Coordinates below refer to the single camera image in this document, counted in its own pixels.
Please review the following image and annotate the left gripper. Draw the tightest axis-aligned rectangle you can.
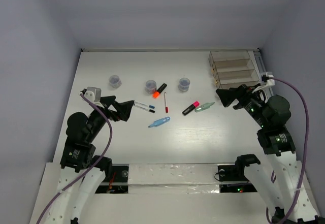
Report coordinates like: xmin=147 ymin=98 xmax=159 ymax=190
xmin=86 ymin=94 xmax=134 ymax=141

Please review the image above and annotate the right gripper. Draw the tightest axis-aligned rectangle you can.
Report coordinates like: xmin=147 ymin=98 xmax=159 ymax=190
xmin=216 ymin=82 xmax=270 ymax=127

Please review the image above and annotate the paperclip jar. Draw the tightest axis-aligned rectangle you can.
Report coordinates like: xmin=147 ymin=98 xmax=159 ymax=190
xmin=178 ymin=77 xmax=190 ymax=92
xmin=109 ymin=75 xmax=122 ymax=88
xmin=145 ymin=80 xmax=156 ymax=94

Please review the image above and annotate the blue capped white marker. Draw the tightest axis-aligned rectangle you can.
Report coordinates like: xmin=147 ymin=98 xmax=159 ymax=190
xmin=134 ymin=101 xmax=155 ymax=109

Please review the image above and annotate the pink black highlighter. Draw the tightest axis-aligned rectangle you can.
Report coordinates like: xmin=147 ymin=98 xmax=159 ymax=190
xmin=182 ymin=101 xmax=200 ymax=116

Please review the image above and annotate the orange black highlighter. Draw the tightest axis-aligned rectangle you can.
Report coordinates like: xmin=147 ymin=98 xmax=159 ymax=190
xmin=153 ymin=83 xmax=167 ymax=99

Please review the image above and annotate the red capped white marker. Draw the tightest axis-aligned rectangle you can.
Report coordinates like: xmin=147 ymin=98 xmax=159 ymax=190
xmin=164 ymin=92 xmax=169 ymax=113

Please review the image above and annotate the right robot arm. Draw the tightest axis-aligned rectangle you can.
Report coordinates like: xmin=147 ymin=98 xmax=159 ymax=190
xmin=215 ymin=85 xmax=324 ymax=223

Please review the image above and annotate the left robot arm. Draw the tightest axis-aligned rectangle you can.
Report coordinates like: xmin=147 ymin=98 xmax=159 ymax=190
xmin=37 ymin=90 xmax=134 ymax=223

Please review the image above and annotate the clear acrylic drawer organizer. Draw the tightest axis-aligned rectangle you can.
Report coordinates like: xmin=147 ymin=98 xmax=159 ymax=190
xmin=209 ymin=50 xmax=259 ymax=89

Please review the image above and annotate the green translucent highlighter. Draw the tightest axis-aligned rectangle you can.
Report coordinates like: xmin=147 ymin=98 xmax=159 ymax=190
xmin=194 ymin=102 xmax=215 ymax=113

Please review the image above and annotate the black capped white marker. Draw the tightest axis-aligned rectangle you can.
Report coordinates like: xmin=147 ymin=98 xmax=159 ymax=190
xmin=134 ymin=104 xmax=155 ymax=113

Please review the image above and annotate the blue translucent highlighter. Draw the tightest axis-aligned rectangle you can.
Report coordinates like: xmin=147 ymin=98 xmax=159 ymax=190
xmin=148 ymin=117 xmax=170 ymax=128

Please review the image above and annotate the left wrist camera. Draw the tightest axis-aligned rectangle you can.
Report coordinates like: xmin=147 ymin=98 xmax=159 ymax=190
xmin=81 ymin=87 xmax=102 ymax=104

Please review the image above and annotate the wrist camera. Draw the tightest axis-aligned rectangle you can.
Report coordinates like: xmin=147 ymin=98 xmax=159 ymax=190
xmin=81 ymin=87 xmax=102 ymax=104
xmin=261 ymin=72 xmax=275 ymax=89

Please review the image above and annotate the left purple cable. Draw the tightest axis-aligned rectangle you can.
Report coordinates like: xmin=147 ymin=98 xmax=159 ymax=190
xmin=35 ymin=93 xmax=114 ymax=224

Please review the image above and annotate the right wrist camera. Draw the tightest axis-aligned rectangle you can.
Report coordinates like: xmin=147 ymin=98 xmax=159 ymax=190
xmin=261 ymin=72 xmax=275 ymax=89

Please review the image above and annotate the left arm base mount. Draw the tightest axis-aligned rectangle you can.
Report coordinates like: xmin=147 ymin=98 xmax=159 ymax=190
xmin=95 ymin=165 xmax=129 ymax=194

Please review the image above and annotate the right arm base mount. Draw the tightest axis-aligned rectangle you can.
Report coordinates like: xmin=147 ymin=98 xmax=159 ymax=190
xmin=214 ymin=165 xmax=257 ymax=194

